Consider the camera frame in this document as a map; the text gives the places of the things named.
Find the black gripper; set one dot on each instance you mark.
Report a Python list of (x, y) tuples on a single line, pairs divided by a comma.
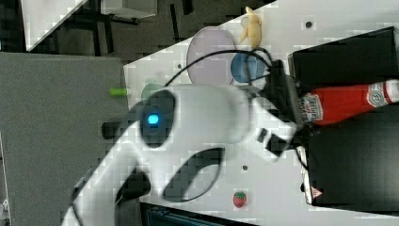
[(280, 89)]

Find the red ketchup bottle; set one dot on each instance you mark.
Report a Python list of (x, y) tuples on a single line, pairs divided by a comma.
[(326, 106)]

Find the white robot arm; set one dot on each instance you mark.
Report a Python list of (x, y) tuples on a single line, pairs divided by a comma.
[(181, 130)]

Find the blue plastic cup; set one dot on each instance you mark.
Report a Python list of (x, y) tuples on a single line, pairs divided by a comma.
[(245, 66)]

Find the peeled toy banana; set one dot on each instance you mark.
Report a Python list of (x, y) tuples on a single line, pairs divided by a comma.
[(252, 31)]

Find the lilac round plate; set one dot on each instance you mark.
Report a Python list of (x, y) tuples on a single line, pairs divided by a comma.
[(208, 50)]

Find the red toy strawberry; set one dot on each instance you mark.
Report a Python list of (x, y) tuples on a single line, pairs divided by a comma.
[(239, 199)]

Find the green toy pepper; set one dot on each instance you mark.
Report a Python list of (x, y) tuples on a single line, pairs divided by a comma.
[(117, 92)]

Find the black round base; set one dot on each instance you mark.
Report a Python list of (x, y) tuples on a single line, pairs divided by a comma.
[(110, 130)]

